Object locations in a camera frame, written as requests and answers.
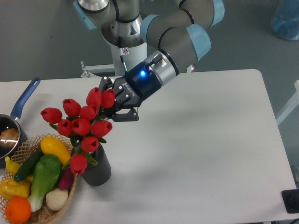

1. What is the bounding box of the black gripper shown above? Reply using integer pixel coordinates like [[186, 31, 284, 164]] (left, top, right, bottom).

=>
[[99, 62, 162, 122]]

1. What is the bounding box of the red tulip bouquet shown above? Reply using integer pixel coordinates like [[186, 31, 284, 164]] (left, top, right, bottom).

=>
[[41, 87, 115, 175]]

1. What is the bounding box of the dark grey ribbed vase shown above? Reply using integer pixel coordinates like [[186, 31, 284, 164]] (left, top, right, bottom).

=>
[[81, 145, 111, 186]]

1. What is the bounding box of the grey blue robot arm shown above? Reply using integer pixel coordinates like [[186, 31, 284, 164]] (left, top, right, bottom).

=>
[[73, 0, 225, 122]]

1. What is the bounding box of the yellow squash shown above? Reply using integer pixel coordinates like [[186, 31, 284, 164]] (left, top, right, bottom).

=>
[[40, 136, 71, 165]]

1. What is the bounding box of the green bok choy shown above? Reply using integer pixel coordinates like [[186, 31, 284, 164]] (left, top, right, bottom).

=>
[[28, 154, 62, 212]]

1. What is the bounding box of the purple red onion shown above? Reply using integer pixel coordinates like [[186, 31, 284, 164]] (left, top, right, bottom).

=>
[[57, 168, 74, 190]]

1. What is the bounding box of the woven wicker basket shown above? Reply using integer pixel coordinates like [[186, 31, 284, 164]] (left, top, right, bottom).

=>
[[0, 133, 79, 224]]

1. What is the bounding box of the dark green cucumber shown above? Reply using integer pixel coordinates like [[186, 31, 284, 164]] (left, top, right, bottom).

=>
[[14, 147, 44, 182]]

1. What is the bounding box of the bread roll in pan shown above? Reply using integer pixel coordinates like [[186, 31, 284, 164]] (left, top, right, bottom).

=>
[[0, 128, 19, 149]]

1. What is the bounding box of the white garlic bulb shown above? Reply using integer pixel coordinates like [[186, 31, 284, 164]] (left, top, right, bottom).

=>
[[46, 188, 68, 211]]

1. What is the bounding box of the yellow banana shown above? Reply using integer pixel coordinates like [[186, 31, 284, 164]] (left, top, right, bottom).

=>
[[5, 156, 21, 175]]

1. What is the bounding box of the yellow corn cob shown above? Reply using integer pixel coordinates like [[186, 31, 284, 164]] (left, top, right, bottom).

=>
[[0, 178, 31, 201]]

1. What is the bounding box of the orange fruit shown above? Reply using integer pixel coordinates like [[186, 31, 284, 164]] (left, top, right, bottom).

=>
[[5, 196, 31, 224]]

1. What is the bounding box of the blue plastic bag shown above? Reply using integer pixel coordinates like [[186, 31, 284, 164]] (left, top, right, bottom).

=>
[[271, 0, 299, 41]]

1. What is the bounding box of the black device at edge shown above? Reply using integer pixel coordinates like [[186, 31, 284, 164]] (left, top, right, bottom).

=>
[[281, 189, 299, 214]]

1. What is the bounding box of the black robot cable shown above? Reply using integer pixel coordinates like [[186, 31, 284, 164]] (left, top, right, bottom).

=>
[[117, 36, 130, 77]]

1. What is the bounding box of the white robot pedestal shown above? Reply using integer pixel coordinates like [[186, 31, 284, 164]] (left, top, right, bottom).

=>
[[80, 14, 197, 78]]

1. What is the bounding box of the blue handled saucepan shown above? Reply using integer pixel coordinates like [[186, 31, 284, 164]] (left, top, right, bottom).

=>
[[0, 77, 41, 168]]

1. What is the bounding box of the white frame at right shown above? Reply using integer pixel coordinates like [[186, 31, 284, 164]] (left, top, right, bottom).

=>
[[275, 80, 299, 125]]

